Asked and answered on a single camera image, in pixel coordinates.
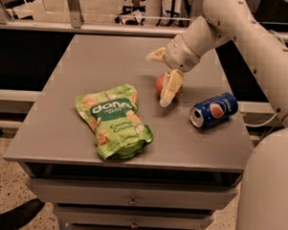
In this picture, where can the red apple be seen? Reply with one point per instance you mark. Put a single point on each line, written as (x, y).
(160, 85)

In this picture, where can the black office chair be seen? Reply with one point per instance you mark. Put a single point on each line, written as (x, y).
(131, 7)

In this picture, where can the metal railing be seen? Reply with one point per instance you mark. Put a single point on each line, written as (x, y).
(99, 16)

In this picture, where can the green rice chip bag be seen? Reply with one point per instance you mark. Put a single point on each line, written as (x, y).
(112, 115)

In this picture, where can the grey drawer cabinet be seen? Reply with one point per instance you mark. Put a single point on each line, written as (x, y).
(176, 183)

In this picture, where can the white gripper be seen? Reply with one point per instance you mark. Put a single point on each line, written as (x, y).
(179, 55)

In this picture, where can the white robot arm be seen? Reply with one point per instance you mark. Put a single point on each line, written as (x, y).
(263, 203)

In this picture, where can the blue pepsi can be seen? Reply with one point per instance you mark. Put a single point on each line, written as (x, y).
(213, 110)

